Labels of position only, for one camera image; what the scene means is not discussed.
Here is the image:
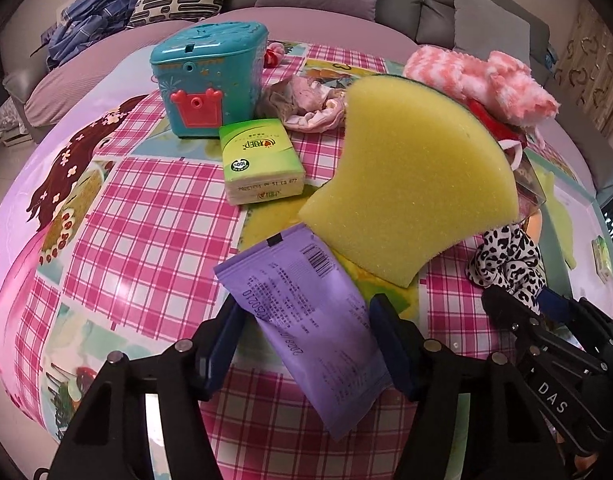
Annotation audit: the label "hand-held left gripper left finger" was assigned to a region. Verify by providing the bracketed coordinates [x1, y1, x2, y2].
[46, 295, 247, 480]

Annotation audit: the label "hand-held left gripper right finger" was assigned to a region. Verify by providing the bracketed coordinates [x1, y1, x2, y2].
[368, 293, 582, 480]

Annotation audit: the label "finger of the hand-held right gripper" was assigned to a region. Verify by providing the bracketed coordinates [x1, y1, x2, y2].
[537, 287, 613, 377]
[481, 284, 543, 357]

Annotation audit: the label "teal rimmed tray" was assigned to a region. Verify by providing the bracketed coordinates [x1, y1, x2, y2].
[523, 150, 613, 317]

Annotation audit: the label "black white leopard scrunchie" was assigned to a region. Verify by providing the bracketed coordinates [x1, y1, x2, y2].
[465, 225, 547, 311]

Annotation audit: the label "purple wet wipes packet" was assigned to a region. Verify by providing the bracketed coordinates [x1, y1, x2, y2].
[214, 225, 393, 441]

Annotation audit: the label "yellow sponge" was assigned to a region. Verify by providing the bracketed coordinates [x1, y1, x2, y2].
[297, 75, 521, 289]

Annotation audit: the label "green tissue pack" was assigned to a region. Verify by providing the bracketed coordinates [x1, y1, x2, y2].
[218, 118, 306, 206]

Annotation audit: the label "pink white fluffy towel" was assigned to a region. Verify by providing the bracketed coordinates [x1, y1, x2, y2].
[403, 45, 561, 127]

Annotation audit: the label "lime green cloth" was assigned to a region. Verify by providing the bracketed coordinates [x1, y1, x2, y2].
[535, 165, 583, 272]

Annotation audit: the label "pink satin scrunchie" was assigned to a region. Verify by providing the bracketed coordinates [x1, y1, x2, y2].
[259, 76, 350, 135]

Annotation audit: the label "beige patterned curtain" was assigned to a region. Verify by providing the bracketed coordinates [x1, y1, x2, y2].
[551, 0, 613, 126]

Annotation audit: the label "teal toy box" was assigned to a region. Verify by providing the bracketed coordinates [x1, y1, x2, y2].
[150, 21, 268, 138]

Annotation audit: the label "grey pillow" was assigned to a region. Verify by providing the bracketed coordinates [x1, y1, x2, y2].
[451, 0, 532, 66]

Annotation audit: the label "blue plaid clothes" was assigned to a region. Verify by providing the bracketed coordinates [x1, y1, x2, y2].
[41, 0, 137, 68]

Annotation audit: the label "red flower hair tie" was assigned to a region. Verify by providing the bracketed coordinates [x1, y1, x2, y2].
[264, 42, 288, 69]

